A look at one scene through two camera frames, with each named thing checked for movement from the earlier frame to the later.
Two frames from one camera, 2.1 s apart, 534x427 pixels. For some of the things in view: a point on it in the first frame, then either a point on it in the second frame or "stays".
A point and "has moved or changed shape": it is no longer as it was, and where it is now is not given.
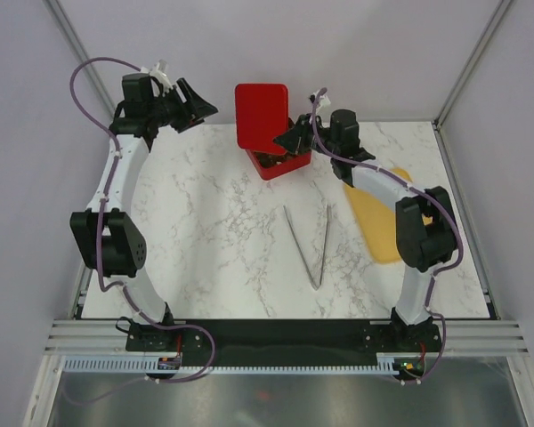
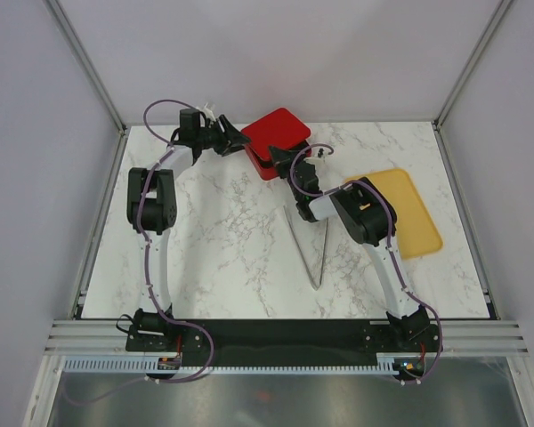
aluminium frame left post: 66,27 stays
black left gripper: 201,108 -> 223,141
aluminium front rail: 88,337 stays
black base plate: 281,342 stays
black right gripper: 295,140 -> 282,158
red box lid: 262,112 has moved or changed shape
